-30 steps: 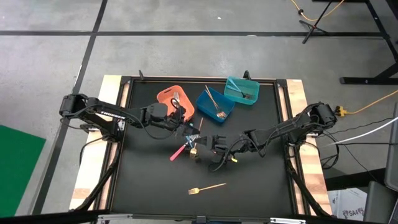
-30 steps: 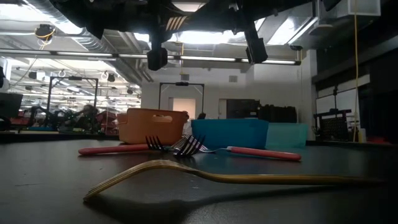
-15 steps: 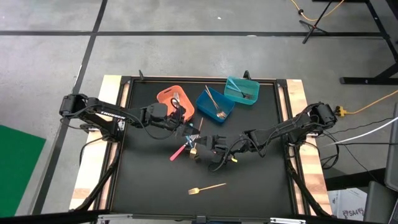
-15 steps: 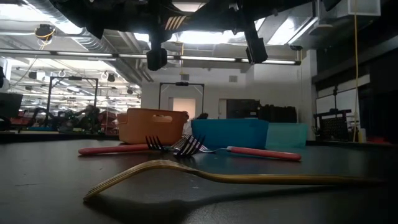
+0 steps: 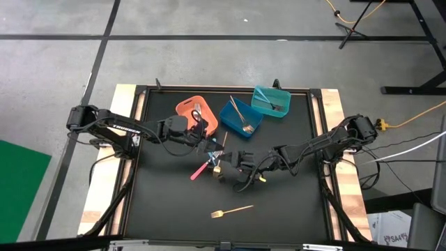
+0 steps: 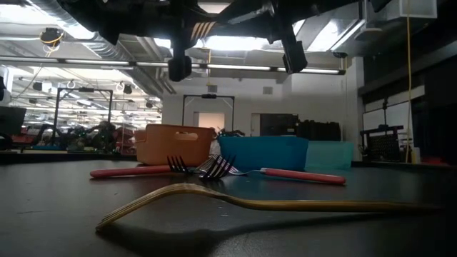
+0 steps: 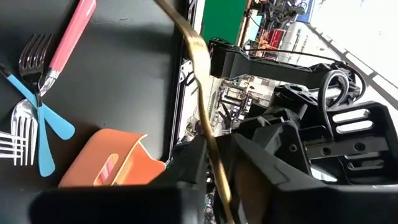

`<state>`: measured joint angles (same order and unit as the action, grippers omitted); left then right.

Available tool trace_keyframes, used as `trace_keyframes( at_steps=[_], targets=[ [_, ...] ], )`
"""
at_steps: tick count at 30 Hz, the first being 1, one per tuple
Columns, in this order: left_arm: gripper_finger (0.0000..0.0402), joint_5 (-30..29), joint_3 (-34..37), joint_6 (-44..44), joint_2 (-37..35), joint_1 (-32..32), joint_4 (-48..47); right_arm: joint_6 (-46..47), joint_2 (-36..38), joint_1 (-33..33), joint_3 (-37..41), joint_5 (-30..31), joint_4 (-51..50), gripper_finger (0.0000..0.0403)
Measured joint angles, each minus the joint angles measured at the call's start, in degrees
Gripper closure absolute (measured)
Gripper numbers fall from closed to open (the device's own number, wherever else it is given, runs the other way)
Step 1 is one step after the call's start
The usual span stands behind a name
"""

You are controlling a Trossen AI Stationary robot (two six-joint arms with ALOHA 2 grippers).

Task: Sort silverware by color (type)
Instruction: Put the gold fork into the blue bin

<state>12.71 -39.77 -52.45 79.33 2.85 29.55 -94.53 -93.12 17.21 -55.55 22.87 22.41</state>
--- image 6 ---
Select gold fork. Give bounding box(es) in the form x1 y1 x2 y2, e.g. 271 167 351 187
95 182 443 233

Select black pegboard rack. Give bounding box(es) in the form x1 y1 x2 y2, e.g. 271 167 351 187
359 124 405 162

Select dark side monitor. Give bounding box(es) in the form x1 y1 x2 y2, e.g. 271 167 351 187
0 106 27 137

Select fork with dark tines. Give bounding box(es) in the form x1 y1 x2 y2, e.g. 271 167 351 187
199 154 236 181

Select blue plastic bin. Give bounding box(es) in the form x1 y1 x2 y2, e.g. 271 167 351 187
217 135 310 172

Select teal plastic bin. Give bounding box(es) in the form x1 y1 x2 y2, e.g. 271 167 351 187
305 141 356 170

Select yellow hanging cable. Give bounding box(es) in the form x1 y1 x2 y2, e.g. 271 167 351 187
405 0 413 163

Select orange plastic bin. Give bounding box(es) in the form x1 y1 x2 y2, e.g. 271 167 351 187
134 124 216 167

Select black equipment cases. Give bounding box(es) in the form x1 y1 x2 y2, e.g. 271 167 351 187
295 120 342 142

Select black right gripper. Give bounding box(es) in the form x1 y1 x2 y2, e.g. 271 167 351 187
214 0 322 74

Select black gantry frame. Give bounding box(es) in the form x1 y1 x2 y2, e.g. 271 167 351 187
53 87 114 146
181 94 236 137

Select coiled yellow ceiling cable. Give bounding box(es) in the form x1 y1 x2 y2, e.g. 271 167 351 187
39 27 66 48

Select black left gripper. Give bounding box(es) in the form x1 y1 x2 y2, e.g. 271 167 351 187
117 0 194 82

